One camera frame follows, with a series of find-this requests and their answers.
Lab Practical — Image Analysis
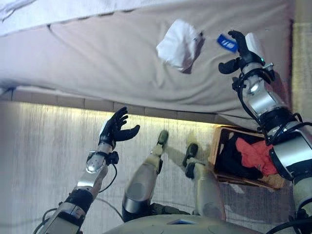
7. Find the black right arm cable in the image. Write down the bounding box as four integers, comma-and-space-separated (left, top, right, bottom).
233, 72, 312, 234

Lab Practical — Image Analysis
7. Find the black garment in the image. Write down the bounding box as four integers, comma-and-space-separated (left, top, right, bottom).
215, 135, 266, 180

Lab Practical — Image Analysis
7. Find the right robot leg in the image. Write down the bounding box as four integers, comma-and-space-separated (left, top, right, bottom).
182, 142, 228, 222

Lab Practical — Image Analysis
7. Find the tan upholstered bed base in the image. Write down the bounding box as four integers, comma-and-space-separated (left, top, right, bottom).
0, 87, 246, 125

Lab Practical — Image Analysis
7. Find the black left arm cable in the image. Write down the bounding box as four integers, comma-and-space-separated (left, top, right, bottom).
33, 164, 118, 234

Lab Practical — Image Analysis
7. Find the white textured blanket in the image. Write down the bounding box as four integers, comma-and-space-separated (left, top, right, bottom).
0, 0, 171, 38

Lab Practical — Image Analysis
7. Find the brown wicker basket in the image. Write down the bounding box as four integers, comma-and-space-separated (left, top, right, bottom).
210, 125, 293, 190

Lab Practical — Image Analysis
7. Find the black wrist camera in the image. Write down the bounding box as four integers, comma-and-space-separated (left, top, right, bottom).
231, 76, 245, 93
107, 151, 120, 166

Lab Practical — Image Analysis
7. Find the white garment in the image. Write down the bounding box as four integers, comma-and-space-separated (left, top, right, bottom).
156, 19, 205, 75

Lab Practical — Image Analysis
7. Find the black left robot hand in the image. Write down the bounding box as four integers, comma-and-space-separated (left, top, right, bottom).
98, 106, 141, 150

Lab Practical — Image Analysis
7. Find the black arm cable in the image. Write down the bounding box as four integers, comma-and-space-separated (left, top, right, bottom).
233, 72, 312, 234
33, 164, 118, 234

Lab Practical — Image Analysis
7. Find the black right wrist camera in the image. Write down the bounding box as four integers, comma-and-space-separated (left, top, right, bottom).
231, 76, 245, 93

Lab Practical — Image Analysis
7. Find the grey streaked rug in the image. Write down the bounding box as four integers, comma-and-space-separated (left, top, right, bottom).
0, 21, 312, 234

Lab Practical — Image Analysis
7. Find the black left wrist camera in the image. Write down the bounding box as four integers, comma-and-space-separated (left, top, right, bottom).
107, 151, 120, 166

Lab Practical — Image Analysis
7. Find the beige bed cover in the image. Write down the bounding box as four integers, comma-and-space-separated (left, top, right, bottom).
0, 0, 295, 123

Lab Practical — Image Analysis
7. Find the red garment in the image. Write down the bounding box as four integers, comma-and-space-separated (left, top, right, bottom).
234, 137, 280, 176

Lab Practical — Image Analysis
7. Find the grey robot torso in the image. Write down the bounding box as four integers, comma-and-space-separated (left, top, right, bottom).
102, 214, 267, 234

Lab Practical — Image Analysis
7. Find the small blue cloth tag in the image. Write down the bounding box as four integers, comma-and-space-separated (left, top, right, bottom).
216, 34, 238, 53

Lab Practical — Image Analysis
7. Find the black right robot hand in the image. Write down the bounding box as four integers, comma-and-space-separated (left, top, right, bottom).
218, 30, 266, 75

